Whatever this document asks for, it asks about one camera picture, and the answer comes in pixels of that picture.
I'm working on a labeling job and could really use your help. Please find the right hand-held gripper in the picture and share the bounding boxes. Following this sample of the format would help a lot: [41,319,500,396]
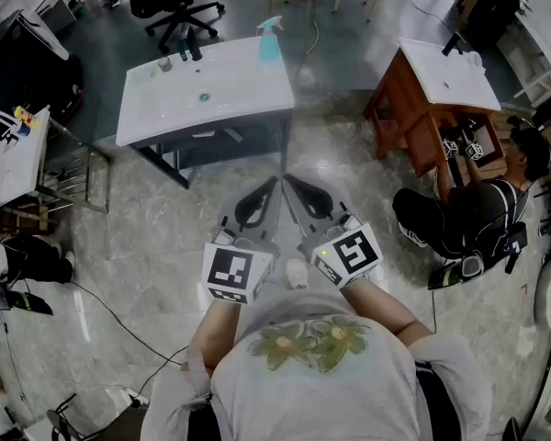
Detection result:
[282,174,385,291]

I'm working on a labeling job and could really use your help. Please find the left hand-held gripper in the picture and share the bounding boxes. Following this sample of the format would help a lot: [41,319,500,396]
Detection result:
[200,175,282,306]

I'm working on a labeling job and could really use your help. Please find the teal spray bottle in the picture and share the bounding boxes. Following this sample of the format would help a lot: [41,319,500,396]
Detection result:
[255,15,285,62]

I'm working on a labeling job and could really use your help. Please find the person's right forearm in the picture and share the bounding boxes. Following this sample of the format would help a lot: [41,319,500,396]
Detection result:
[339,277,433,340]

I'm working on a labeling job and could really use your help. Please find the person's left forearm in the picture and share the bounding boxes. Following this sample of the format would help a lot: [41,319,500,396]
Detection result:
[190,297,244,371]

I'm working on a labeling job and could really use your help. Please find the person's white shoe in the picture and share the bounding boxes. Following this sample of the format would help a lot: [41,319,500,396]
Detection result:
[287,257,309,290]

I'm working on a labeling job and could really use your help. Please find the white sink basin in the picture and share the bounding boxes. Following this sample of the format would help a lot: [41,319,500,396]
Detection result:
[115,36,297,148]
[0,106,51,210]
[398,37,502,112]

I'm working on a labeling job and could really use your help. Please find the brown wooden cabinet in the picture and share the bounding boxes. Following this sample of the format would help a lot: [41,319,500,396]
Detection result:
[363,46,509,178]

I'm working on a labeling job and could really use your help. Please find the person's grey flower t-shirt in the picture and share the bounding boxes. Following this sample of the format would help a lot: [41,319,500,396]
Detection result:
[140,287,492,441]

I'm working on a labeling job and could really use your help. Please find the metal sink stand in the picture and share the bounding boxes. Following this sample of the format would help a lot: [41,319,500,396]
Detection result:
[31,119,115,215]

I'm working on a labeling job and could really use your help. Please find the black faucet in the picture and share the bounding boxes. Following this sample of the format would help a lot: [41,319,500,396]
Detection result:
[441,32,464,57]
[179,25,203,62]

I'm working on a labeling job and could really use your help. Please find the yellow toy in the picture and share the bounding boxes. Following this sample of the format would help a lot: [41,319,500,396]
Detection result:
[11,105,41,130]

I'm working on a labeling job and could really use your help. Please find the black cabinet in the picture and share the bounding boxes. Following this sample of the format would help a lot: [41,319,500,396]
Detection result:
[0,14,84,130]

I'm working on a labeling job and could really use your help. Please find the white faucet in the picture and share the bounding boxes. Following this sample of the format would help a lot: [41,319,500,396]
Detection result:
[0,109,22,142]

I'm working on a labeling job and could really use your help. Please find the black floor cable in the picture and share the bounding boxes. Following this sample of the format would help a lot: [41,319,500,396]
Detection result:
[68,280,189,399]

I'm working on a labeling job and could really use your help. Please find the black backpack strap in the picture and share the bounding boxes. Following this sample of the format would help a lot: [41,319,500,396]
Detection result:
[187,401,222,441]
[415,360,463,441]

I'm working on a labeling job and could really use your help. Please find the power strip cable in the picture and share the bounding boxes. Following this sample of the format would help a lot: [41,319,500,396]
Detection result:
[406,0,458,34]

